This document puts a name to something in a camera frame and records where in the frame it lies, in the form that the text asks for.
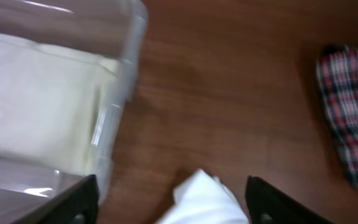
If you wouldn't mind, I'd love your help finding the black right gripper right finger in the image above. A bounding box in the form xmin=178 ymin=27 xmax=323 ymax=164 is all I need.
xmin=245 ymin=176 xmax=332 ymax=224

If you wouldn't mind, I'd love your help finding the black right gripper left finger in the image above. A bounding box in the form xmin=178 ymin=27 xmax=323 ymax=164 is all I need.
xmin=14 ymin=175 xmax=99 ymax=224

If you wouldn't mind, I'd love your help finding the white printed t-shirt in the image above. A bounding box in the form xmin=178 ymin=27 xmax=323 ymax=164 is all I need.
xmin=157 ymin=169 xmax=249 ymax=224

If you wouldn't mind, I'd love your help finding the cream cloth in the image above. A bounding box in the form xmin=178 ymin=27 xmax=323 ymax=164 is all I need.
xmin=0 ymin=34 xmax=119 ymax=175

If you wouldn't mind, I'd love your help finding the red navy plaid shirt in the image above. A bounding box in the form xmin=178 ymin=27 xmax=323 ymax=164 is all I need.
xmin=315 ymin=45 xmax=358 ymax=190

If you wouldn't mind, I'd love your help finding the clear plastic storage bin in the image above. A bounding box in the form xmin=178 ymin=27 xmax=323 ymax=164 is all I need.
xmin=0 ymin=0 xmax=148 ymax=223

